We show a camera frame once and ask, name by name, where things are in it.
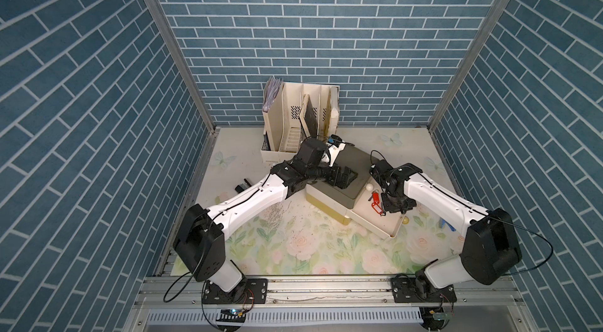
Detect aluminium mounting rail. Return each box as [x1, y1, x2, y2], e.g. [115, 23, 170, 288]
[125, 275, 537, 331]

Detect green circuit board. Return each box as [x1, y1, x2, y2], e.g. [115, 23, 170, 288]
[419, 308, 454, 331]
[216, 308, 247, 325]

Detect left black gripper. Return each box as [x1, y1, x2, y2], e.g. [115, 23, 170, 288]
[303, 160, 358, 190]

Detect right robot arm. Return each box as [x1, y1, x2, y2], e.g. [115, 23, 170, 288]
[370, 159, 522, 297]

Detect right green circuit board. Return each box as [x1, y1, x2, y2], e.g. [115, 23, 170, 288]
[419, 308, 454, 331]

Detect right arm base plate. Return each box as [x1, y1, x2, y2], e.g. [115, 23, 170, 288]
[390, 274, 457, 304]

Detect red key ring keys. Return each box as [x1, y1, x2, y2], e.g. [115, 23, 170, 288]
[368, 192, 386, 216]

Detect purple paper folder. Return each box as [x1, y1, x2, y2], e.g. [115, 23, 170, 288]
[262, 76, 283, 113]

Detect white drawer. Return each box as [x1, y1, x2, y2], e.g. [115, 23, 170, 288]
[345, 180, 406, 239]

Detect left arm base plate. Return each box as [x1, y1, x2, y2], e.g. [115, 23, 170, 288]
[202, 278, 269, 305]

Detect white file organizer rack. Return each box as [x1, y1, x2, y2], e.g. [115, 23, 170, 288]
[261, 81, 337, 165]

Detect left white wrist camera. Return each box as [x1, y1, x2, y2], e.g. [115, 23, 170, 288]
[322, 134, 346, 166]

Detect left green circuit board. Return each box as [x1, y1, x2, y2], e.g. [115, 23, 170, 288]
[216, 308, 247, 325]

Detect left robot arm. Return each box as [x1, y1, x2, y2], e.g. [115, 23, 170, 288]
[173, 135, 357, 293]

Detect olive drawer cabinet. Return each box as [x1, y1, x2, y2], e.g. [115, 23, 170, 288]
[306, 145, 372, 225]

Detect floral table mat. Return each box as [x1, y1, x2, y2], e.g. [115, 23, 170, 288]
[196, 127, 464, 275]

